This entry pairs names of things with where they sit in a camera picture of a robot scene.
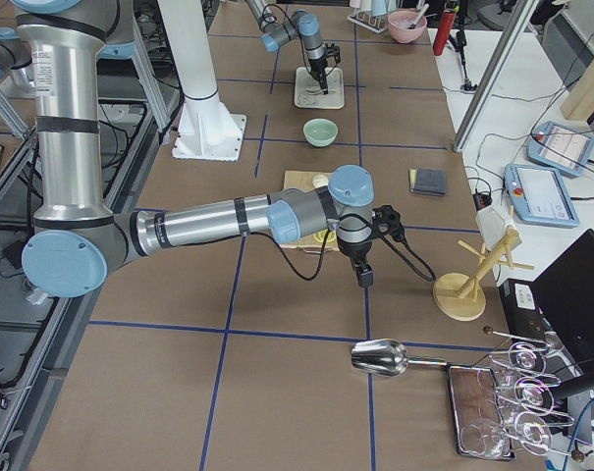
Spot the white steamed bun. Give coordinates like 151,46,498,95
312,174,329,188

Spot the light green bowl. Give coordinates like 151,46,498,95
302,118,339,147

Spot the pink mixing bowl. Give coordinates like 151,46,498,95
387,10,427,44

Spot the cream bear print tray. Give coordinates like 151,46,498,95
294,67,345,110

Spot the bamboo cutting board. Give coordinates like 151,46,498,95
280,171,340,254

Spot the lemon slice near edge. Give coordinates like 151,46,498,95
312,230,336,244

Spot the dish rack with cups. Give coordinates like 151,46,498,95
347,0,400,33

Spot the steel scoop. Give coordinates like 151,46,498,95
351,339,448,377

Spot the wooden mug tree stand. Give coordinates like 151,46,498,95
432,225,534,322

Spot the grey yellow folded cloth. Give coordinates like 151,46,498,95
408,168,447,196

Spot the white cup on stand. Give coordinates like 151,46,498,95
475,206,514,250

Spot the red bottle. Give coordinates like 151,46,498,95
433,9,458,56

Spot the near blue teach pendant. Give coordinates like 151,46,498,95
504,164,580,228

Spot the blue teach pendant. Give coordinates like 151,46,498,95
504,164,580,228
527,121,594,178

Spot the dark tray with glass rack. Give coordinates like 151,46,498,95
447,326,575,461

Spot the black monitor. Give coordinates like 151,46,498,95
528,228,594,364

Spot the far blue teach pendant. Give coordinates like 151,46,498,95
527,121,594,178

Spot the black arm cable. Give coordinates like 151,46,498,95
271,215,438,283

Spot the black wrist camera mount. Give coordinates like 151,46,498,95
372,205,405,242

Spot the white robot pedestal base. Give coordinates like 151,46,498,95
158,0,246,162

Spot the aluminium frame post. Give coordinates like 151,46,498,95
453,0,539,152

